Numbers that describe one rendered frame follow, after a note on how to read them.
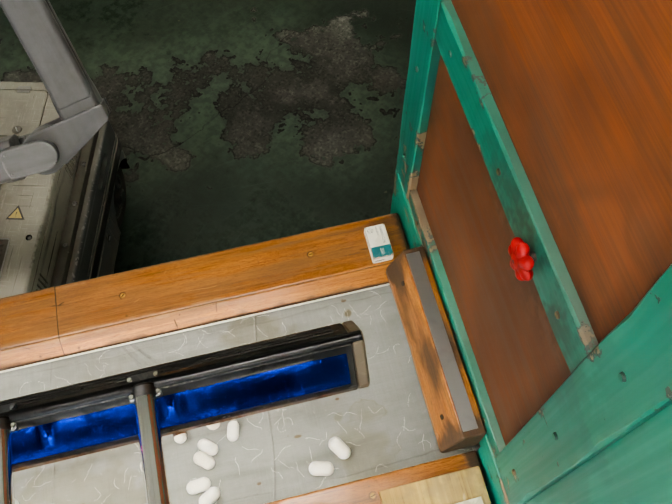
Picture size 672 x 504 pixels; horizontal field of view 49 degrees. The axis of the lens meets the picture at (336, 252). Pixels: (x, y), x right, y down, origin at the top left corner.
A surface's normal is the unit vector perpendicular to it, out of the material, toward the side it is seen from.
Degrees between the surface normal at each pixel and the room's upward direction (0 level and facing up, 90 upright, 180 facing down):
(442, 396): 66
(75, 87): 37
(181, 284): 0
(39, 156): 48
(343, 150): 0
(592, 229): 90
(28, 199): 0
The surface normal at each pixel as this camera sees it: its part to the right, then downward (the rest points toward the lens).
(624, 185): -0.97, 0.21
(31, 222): 0.00, -0.46
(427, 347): -0.89, 0.02
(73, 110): 0.18, 0.33
